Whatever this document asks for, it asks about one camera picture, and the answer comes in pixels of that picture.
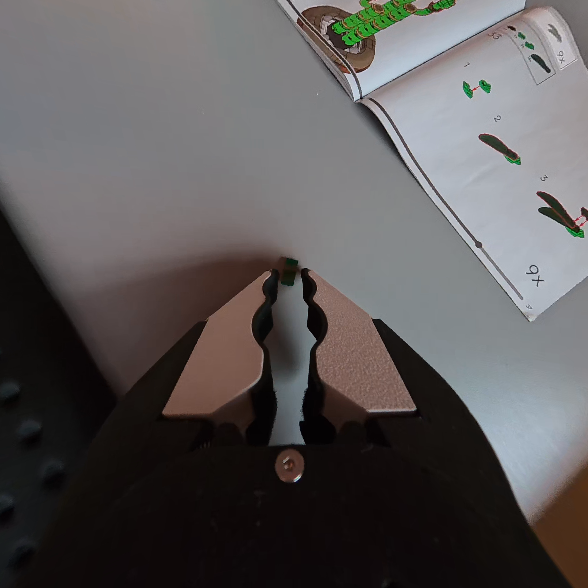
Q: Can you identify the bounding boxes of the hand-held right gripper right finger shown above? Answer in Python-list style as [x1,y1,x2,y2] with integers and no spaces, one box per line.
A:
[300,268,418,445]

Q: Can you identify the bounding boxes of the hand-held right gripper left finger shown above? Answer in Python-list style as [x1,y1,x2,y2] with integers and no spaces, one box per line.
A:
[162,269,281,445]

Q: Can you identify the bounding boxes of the lego instruction booklet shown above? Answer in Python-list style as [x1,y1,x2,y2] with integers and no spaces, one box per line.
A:
[276,0,588,322]

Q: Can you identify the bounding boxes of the black studded plate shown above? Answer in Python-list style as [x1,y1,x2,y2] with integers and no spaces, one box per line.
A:
[0,193,118,588]

